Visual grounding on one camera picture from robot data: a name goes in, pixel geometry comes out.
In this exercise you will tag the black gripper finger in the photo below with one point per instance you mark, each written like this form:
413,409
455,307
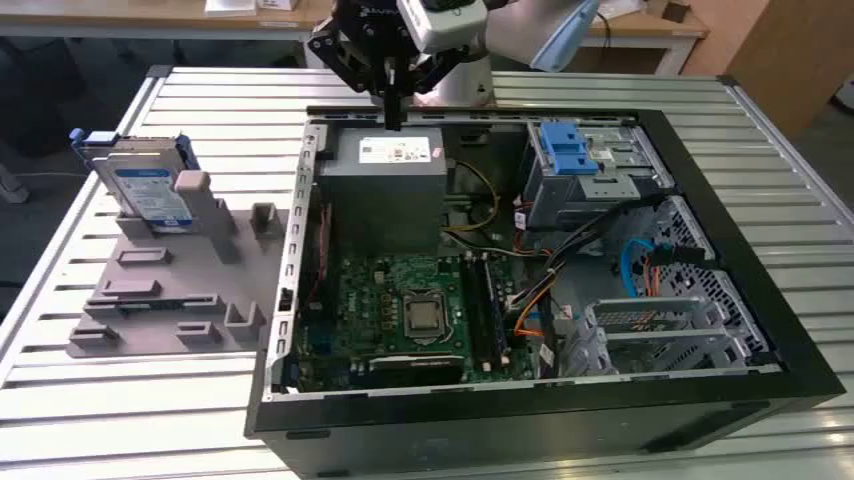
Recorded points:
341,55
434,70

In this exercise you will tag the hard disk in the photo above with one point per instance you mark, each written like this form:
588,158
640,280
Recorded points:
143,195

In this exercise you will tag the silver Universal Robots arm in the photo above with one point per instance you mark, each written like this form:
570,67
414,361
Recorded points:
467,80

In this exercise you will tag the silver disk bay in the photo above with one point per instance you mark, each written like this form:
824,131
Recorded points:
668,335

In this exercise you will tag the small white box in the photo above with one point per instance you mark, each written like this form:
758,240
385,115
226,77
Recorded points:
277,4

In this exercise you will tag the blue plastic latch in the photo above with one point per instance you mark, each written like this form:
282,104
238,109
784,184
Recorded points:
564,150

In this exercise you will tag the grey power supply unit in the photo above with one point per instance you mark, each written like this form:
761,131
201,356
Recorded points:
381,210

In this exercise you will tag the silver drive cage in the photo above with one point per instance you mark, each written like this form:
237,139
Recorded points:
601,195

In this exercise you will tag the small black object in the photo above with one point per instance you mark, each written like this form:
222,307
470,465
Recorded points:
677,12

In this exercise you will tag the black office chair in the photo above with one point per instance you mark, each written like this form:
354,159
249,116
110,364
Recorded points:
40,100

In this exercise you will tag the green motherboard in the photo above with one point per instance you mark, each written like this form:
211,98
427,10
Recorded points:
363,300

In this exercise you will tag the black RAM slot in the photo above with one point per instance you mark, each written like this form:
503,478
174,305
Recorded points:
479,310
497,310

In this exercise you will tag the silver CPU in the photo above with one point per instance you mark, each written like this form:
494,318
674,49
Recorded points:
425,316

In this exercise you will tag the grey parts rack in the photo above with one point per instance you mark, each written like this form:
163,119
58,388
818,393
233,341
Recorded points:
174,280

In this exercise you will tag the wooden cabinet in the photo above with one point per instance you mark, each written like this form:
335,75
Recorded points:
788,60

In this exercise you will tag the CPU socket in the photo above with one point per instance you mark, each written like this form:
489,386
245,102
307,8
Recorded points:
427,342

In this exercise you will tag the white furniture foot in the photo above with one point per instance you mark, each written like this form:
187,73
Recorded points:
14,185

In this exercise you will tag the black graphics card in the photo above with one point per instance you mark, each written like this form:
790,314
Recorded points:
414,369

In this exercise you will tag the black PC case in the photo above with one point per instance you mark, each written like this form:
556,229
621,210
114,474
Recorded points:
467,430

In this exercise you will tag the wooden desk white frame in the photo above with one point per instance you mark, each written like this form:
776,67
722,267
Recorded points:
201,24

